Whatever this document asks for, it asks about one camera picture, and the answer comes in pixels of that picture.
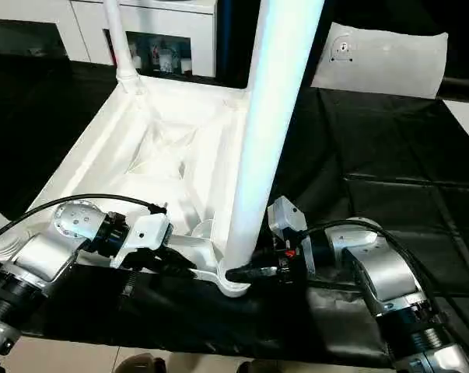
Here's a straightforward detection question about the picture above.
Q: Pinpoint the white plastic table top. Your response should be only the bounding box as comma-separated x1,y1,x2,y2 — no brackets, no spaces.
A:
0,73,267,299

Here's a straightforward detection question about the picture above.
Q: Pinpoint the dark robot right foot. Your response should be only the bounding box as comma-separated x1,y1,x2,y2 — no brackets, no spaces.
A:
236,359,267,373

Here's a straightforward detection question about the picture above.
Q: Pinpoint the dark robot foot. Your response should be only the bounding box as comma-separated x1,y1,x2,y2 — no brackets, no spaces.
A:
236,359,267,373
118,352,168,373

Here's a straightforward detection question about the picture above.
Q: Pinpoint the dark robot left foot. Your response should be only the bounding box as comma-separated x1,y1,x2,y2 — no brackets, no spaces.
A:
118,352,168,373

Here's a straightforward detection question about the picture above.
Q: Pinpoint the black work mat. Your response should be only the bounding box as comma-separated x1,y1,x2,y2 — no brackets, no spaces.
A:
0,52,469,358

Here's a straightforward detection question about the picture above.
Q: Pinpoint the white flat board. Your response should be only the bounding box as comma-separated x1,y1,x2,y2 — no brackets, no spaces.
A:
441,98,469,153

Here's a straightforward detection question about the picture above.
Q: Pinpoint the black box with gold label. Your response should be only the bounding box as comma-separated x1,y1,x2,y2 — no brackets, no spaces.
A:
214,0,337,90

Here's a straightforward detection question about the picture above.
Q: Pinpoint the dark low table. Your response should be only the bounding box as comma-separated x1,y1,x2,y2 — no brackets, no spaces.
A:
438,75,469,103

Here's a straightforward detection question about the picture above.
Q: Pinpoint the white glass-door cabinet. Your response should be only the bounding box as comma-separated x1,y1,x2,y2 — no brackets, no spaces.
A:
0,0,220,78

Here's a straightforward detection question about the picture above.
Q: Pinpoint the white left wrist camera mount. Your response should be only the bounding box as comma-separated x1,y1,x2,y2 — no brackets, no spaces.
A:
109,212,176,270

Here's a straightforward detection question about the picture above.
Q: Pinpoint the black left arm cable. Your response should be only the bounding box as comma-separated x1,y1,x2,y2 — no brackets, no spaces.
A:
0,193,170,250

